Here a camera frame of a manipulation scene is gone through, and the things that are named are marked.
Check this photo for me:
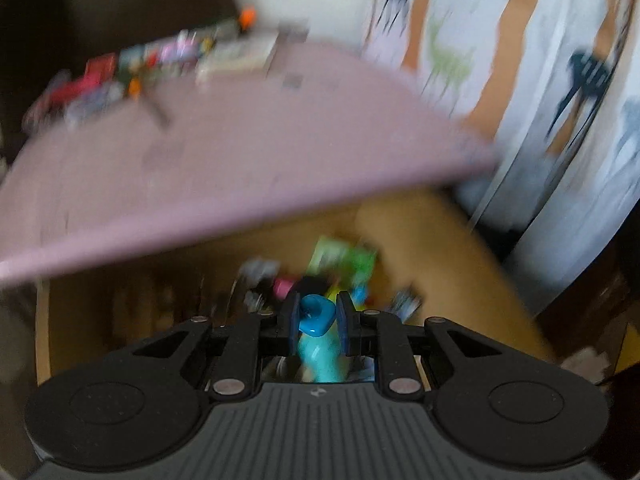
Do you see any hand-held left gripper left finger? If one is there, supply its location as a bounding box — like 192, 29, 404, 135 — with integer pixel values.
107, 292, 301, 402

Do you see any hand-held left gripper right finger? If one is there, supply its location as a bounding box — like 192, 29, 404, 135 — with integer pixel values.
336, 290, 531, 402

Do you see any teal rubber toy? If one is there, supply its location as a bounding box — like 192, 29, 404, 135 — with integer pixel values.
296, 294, 354, 384

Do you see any small blue grey packet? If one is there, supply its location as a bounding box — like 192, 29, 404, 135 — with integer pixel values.
390, 289, 424, 322

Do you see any green packet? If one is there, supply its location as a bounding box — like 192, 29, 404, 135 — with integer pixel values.
307, 236, 379, 287

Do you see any white flat box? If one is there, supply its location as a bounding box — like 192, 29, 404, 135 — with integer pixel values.
195, 34, 281, 84

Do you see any deer printed white cloth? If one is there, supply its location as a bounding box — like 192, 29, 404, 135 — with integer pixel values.
360, 0, 637, 313

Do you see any pink small packet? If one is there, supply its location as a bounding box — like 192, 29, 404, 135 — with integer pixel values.
159, 34, 199, 64

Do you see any red small box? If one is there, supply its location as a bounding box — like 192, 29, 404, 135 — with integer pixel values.
84, 54, 119, 82

